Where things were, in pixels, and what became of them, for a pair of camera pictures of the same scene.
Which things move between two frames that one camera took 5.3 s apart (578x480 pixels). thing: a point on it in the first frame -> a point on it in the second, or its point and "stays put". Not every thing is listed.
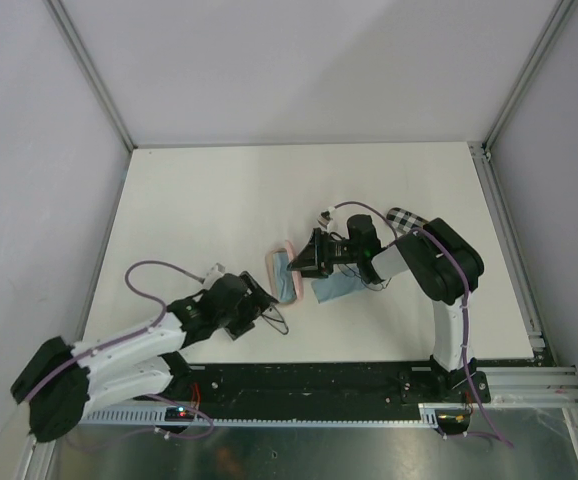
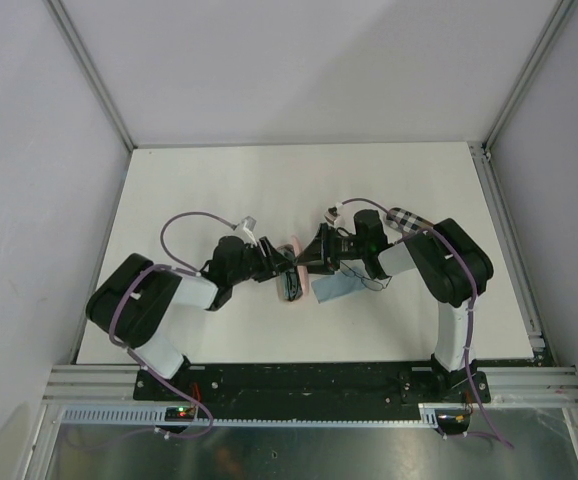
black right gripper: [315, 260] stays put
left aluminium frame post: [98, 77] stays put
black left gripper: [254, 304] -> [273, 263]
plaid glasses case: [404, 221] stays put
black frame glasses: [275, 319] -> [292, 284]
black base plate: [326, 385] stays put
